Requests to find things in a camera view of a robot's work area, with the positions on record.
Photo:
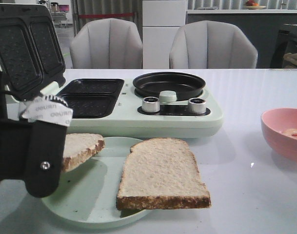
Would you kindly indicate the white cabinet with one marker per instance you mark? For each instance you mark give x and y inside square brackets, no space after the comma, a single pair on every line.
[160,21]

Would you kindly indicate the left silver control knob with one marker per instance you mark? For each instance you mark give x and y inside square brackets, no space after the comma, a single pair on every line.
[150,104]

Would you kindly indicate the orange shrimp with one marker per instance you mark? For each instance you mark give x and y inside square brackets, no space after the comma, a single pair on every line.
[291,132]

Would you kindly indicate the beige cushion at right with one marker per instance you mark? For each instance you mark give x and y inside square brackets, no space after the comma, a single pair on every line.
[290,60]

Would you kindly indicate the grey upholstered chair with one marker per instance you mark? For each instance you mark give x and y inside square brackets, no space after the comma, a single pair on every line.
[107,44]
[212,45]

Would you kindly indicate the black round frying pan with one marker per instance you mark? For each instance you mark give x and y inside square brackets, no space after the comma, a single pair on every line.
[185,85]

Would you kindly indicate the right silver control knob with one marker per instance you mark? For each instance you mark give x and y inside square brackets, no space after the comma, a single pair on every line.
[197,106]

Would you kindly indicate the dark appliance at right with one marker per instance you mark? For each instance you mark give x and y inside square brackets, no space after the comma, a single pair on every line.
[286,43]

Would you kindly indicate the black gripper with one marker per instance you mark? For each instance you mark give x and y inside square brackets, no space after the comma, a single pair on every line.
[37,163]

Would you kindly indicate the grey kitchen counter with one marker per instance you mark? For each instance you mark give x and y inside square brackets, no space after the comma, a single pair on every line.
[260,26]

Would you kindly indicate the fruit plate on counter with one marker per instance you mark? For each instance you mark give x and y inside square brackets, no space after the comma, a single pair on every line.
[253,5]

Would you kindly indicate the mint green breakfast maker base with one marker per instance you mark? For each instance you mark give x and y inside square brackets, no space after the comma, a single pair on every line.
[111,107]

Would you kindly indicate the silver control knob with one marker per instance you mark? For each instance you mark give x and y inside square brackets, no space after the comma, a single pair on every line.
[150,104]
[197,106]

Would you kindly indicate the mint green round plate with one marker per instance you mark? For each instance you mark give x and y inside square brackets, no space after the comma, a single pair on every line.
[86,196]

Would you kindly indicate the pink plastic bowl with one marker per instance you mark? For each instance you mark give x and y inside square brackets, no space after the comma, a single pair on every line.
[273,123]

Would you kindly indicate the right grey upholstered chair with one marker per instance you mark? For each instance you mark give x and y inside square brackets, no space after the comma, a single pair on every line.
[212,45]

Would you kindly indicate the left grey upholstered chair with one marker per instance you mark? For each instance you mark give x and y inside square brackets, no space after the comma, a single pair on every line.
[107,44]

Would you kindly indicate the mint green breakfast maker lid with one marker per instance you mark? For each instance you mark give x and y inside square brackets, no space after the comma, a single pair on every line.
[30,55]

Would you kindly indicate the white bread slice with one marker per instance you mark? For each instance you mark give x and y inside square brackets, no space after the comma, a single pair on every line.
[161,173]
[79,147]

